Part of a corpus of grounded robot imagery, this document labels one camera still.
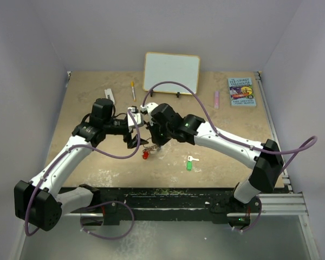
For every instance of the key with green tag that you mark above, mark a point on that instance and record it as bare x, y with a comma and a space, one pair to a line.
190, 160

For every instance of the yellow white marker pen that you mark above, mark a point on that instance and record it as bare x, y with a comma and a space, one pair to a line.
133, 91

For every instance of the small whiteboard on stand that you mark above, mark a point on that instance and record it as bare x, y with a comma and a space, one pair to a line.
171, 68

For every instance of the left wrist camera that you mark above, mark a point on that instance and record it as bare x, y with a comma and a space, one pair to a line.
134, 117

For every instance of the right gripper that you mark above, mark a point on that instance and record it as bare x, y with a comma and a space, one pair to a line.
159, 141

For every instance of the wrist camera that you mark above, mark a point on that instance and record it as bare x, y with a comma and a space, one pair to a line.
134, 117
147, 108

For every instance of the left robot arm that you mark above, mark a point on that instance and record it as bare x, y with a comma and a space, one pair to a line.
39, 201

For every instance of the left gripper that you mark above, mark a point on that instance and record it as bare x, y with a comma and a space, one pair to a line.
130, 143

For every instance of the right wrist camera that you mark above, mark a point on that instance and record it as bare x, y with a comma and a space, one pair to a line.
147, 108

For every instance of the white eraser block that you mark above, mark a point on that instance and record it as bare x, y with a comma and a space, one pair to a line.
109, 95

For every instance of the blue paperback book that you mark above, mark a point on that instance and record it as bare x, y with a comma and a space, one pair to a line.
241, 92

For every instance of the keyring with tagged keys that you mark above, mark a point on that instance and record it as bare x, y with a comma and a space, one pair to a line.
148, 150

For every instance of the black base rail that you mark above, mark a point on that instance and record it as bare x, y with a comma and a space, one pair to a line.
215, 205

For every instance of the pink highlighter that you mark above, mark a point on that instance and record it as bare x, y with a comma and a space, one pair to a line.
216, 99

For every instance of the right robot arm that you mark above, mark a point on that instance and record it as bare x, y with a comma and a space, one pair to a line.
262, 158

